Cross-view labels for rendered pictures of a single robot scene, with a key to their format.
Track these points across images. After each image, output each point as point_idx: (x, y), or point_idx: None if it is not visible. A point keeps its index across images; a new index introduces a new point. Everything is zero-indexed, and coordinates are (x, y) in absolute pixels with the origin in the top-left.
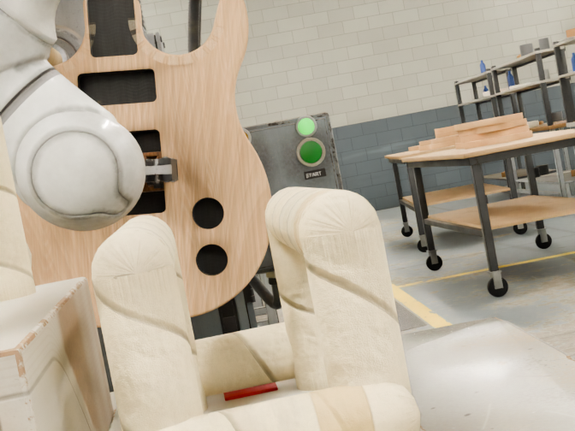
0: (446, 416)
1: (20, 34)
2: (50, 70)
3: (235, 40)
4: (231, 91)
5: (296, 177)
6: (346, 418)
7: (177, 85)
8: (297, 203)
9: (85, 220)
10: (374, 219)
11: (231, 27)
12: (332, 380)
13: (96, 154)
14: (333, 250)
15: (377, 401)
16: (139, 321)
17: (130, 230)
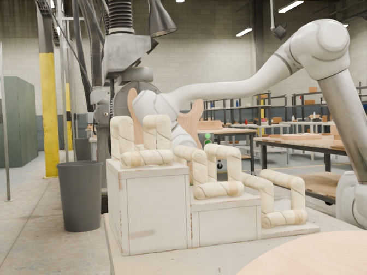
0: None
1: (175, 114)
2: (177, 123)
3: (199, 112)
4: (196, 125)
5: (202, 149)
6: (299, 214)
7: (182, 122)
8: (285, 177)
9: (186, 162)
10: (304, 183)
11: (199, 108)
12: (294, 208)
13: (193, 147)
14: (299, 187)
15: (303, 212)
16: (269, 195)
17: (266, 179)
